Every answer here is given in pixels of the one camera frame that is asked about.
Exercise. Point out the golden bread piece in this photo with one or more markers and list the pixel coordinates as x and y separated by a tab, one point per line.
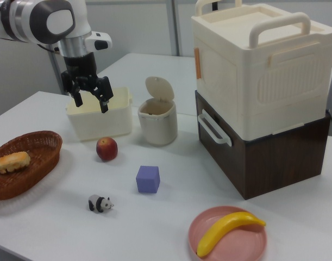
13	161

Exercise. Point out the small cream trash can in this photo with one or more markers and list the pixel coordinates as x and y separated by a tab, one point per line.
158	127

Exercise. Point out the pink plate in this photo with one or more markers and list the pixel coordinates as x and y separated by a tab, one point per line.
236	244

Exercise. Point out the red apple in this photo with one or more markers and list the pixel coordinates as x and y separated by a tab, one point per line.
107	149

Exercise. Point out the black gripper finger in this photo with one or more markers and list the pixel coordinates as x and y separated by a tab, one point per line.
77	95
104	92

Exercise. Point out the dark wood drawer box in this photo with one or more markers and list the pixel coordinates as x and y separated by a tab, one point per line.
277	166

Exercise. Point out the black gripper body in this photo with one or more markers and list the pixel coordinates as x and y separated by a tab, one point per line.
80	66

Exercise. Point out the cream trash can lid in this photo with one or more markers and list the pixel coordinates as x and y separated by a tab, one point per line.
158	88

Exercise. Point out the yellow banana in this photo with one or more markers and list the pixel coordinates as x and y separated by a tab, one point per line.
222	231

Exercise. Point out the tan latch tab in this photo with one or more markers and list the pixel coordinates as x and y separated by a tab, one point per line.
197	62

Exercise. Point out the panda figurine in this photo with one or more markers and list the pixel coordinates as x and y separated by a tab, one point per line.
99	203

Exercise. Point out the purple cube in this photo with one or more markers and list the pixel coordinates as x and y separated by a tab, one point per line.
147	181

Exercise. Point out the cream open plastic bin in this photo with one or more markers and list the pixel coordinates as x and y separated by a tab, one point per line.
100	125

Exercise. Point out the brown wicker basket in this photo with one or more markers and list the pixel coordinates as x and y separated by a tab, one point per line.
43	160

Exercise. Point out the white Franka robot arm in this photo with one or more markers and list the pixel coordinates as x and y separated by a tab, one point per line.
21	19

